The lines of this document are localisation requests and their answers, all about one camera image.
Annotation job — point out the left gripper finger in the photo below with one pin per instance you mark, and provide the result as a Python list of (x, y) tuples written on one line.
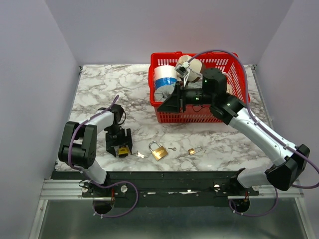
[(129, 139), (112, 150)]

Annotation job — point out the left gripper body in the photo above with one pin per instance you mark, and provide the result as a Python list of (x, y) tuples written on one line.
[(115, 137)]

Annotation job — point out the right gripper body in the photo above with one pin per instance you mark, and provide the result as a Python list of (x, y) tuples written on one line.
[(183, 93)]

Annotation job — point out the yellow black padlock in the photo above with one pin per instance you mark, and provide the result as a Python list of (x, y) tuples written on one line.
[(123, 152)]

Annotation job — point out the key bunch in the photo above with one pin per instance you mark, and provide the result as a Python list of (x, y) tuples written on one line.
[(138, 154)]

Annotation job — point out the large brass padlock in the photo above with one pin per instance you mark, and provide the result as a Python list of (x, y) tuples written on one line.
[(160, 152)]

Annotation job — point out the small brass padlock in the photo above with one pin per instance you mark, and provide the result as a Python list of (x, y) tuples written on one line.
[(195, 150)]

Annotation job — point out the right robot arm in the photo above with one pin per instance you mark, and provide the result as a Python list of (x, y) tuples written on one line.
[(287, 158)]

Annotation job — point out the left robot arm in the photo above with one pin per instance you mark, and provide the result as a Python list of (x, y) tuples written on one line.
[(78, 147)]

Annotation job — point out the grey roll front left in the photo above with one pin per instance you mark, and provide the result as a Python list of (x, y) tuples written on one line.
[(163, 92)]

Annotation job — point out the white blue paper roll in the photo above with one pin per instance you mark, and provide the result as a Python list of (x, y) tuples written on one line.
[(164, 75)]

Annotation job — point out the beige wrapped paper roll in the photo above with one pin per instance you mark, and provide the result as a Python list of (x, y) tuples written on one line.
[(195, 68)]

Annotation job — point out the red plastic basket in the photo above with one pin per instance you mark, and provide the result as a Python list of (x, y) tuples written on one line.
[(223, 94)]

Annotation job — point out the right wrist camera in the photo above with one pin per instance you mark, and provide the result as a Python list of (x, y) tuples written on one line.
[(183, 70)]

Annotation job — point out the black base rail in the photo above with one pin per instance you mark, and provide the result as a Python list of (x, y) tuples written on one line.
[(168, 189)]

